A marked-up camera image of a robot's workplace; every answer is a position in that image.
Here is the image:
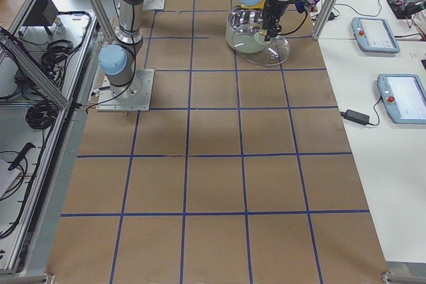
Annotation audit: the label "teach pendant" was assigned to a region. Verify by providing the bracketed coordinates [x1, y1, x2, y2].
[351, 17, 400, 54]
[377, 74, 425, 124]

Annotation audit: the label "glass pot lid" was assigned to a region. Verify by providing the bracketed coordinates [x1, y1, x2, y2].
[231, 32, 290, 66]

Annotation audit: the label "pale green cooking pot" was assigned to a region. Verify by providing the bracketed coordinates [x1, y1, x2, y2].
[226, 5, 271, 54]

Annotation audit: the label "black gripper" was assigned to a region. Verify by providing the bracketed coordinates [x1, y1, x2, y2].
[262, 0, 282, 42]

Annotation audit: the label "far teach pendant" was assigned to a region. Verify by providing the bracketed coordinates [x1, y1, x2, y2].
[351, 17, 400, 54]

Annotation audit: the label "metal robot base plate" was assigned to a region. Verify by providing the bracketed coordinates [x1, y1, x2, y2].
[95, 69, 155, 112]

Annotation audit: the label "aluminium side frame rail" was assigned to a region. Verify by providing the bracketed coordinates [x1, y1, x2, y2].
[1, 0, 107, 283]

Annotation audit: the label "coiled black cables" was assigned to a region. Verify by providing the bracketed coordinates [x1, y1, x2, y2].
[25, 39, 83, 131]

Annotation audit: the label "near teach pendant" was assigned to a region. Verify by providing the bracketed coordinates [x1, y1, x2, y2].
[377, 74, 425, 124]

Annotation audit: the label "black power adapter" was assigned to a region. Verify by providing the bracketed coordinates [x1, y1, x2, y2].
[340, 109, 369, 126]

